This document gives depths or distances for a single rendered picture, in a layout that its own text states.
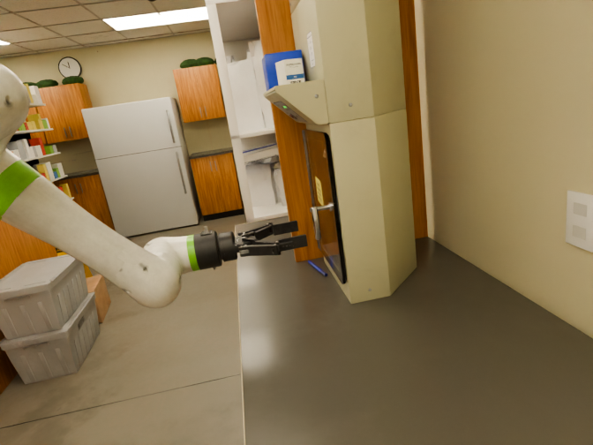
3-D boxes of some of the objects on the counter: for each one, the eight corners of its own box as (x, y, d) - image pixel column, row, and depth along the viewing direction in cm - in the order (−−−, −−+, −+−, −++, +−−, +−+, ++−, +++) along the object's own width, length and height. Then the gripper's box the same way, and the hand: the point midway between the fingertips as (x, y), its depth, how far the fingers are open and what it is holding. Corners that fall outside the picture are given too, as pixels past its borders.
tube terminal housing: (394, 248, 141) (373, 4, 120) (439, 285, 110) (423, -34, 89) (324, 261, 138) (290, 15, 117) (351, 305, 108) (312, -20, 86)
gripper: (215, 249, 91) (309, 231, 94) (218, 221, 115) (292, 207, 117) (221, 280, 93) (313, 261, 96) (223, 246, 117) (296, 232, 119)
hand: (297, 233), depth 106 cm, fingers open, 13 cm apart
